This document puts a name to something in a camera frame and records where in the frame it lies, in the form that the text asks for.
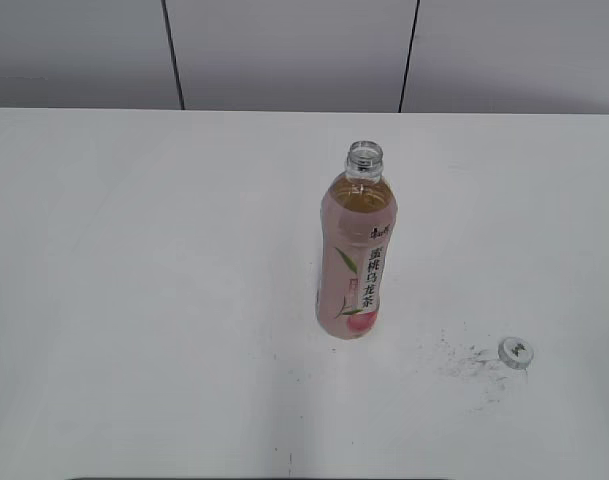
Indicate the pink oolong tea bottle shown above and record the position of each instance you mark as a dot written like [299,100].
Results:
[358,215]

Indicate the white bottle cap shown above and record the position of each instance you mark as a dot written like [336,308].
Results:
[515,353]

